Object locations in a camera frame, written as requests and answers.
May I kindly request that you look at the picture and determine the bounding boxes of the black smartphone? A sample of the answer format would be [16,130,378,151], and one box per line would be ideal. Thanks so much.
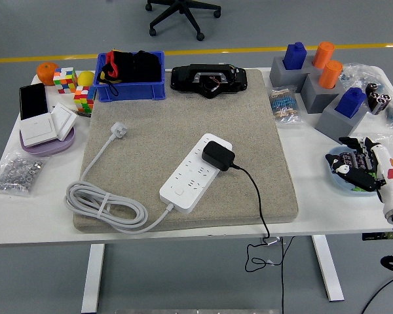
[18,82,49,121]

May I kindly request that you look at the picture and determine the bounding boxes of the grey-brown mat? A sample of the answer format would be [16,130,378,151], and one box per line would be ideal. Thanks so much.
[73,68,299,234]

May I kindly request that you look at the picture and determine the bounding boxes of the thin black adapter cord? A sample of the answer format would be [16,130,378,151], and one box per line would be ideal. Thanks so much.
[231,163,297,314]

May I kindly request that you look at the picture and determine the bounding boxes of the bundle of large black capacitors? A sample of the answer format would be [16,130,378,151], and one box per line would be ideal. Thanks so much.
[365,82,393,116]

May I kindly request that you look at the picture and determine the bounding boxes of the blue plastic bin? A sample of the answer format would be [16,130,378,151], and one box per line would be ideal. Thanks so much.
[92,50,167,103]

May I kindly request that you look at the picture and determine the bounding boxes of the row of black capacitors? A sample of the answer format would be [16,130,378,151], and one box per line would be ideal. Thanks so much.
[339,152,374,171]

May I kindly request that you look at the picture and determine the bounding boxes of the bag of metal nuts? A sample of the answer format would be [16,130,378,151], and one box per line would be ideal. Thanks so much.
[0,152,48,198]

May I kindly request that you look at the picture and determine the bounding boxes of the white power strip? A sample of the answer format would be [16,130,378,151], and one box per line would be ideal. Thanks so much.
[159,132,233,215]

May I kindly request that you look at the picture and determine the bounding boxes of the black electronic device housing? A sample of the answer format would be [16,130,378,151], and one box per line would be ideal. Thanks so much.
[170,63,249,99]

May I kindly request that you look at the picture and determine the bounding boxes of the small white wall switch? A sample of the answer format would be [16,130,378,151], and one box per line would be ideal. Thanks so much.
[50,102,78,142]

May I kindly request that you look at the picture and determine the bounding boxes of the grey block holder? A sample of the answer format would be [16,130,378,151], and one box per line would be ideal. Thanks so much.
[316,94,369,145]
[269,55,317,93]
[300,74,345,114]

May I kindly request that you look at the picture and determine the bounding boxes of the orange cylinder peg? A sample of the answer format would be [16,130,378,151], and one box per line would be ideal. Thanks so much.
[318,60,344,90]
[312,41,335,69]

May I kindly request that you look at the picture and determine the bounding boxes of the yellow lemon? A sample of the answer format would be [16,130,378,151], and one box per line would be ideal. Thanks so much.
[77,70,96,88]

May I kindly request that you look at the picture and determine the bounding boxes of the light blue tray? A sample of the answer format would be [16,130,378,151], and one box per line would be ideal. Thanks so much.
[326,146,389,197]

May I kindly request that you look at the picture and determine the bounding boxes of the purple tray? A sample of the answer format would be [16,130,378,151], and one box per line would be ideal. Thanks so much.
[18,126,77,156]

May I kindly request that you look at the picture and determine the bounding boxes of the white table leg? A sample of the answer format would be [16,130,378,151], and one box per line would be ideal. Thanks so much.
[311,234,345,302]
[81,243,105,314]

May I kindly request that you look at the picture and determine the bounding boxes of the grey-white power strip cable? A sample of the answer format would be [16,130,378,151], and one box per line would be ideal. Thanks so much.
[65,121,176,234]

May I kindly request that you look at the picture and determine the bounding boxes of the black plug adapter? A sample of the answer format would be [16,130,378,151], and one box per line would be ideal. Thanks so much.
[201,140,236,172]

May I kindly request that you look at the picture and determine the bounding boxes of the blue square peg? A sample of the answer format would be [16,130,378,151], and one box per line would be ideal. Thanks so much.
[334,86,367,119]
[283,41,308,71]

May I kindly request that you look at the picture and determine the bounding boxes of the orange fruit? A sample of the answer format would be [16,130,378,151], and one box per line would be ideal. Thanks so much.
[36,61,60,86]

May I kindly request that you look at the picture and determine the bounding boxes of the dark table control panel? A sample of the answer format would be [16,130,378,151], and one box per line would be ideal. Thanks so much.
[362,232,393,242]

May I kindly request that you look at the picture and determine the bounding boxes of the black red fabric straps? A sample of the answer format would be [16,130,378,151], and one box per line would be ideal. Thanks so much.
[96,48,163,96]

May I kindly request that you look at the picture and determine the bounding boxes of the large white wall switch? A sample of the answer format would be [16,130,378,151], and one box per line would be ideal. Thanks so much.
[19,113,58,148]

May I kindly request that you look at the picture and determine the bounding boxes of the silver bracket under table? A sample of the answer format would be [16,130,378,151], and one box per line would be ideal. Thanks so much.
[260,235,282,247]

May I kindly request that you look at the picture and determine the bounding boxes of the clear plastic bag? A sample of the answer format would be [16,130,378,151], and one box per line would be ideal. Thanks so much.
[339,61,386,91]

